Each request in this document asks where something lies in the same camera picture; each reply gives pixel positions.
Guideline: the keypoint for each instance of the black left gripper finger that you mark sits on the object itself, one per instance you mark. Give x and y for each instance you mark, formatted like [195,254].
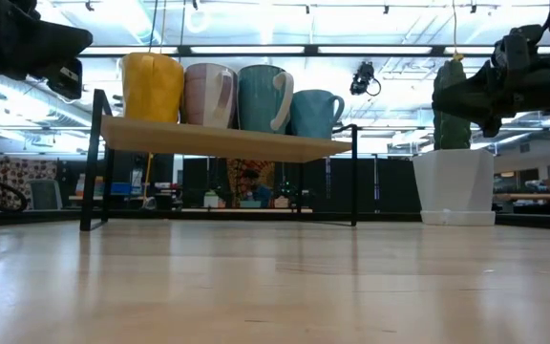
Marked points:
[67,43]

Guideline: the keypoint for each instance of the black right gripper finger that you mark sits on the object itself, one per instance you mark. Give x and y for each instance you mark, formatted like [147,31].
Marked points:
[475,98]

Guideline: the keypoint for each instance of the yellow mug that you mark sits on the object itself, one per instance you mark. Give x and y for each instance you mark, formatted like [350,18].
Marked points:
[153,88]

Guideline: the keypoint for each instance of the light blue faceted mug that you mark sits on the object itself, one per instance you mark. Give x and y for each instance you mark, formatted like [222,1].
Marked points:
[313,114]

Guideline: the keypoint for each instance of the white mug front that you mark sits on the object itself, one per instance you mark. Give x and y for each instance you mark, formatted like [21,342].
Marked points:
[256,100]

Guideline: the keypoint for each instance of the white hexagonal plant pot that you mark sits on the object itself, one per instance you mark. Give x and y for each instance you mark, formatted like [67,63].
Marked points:
[454,186]

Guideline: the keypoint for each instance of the wooden background table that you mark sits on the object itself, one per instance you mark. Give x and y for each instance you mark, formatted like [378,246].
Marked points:
[537,196]

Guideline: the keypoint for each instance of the floral patterned panel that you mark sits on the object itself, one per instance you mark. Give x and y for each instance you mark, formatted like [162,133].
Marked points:
[17,181]

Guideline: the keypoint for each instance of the grey chair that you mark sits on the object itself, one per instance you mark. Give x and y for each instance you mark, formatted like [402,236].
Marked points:
[45,193]

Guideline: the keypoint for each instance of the blue storage bin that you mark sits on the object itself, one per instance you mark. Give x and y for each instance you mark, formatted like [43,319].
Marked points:
[121,188]

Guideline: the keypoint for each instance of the yellow pole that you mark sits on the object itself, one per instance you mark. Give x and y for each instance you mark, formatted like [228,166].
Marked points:
[148,179]

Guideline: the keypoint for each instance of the wooden shelf black metal legs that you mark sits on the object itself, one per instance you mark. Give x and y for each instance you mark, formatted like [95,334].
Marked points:
[208,141]

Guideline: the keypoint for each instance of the orange patterned cloth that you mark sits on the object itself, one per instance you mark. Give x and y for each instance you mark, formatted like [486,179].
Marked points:
[237,172]

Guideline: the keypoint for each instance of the person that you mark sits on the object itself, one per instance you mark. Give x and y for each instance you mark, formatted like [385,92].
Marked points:
[256,193]

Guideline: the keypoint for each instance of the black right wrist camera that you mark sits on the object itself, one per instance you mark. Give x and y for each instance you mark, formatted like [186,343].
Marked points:
[518,50]

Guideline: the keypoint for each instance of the black hanging camera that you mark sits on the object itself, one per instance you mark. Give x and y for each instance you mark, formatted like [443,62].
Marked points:
[363,79]

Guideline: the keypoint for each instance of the black aluminium table frame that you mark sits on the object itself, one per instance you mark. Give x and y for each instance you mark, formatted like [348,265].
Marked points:
[385,217]

